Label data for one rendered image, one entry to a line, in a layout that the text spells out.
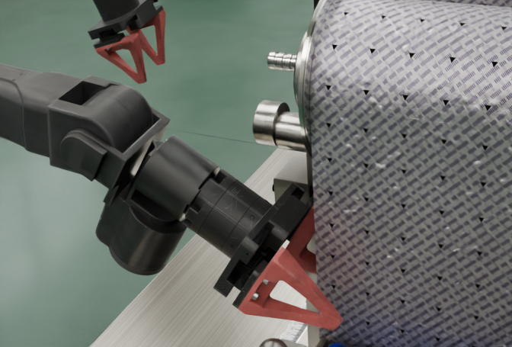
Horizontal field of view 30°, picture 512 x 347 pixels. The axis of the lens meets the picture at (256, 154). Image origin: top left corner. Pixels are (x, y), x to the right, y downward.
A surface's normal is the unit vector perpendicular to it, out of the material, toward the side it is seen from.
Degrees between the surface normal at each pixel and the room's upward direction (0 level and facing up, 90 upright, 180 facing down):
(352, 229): 90
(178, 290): 0
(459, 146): 90
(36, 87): 9
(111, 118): 45
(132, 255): 95
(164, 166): 56
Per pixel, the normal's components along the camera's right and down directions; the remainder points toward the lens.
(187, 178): 0.07, -0.29
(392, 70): -0.40, -0.07
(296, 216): 0.41, -0.69
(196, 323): -0.06, -0.89
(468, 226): -0.43, 0.44
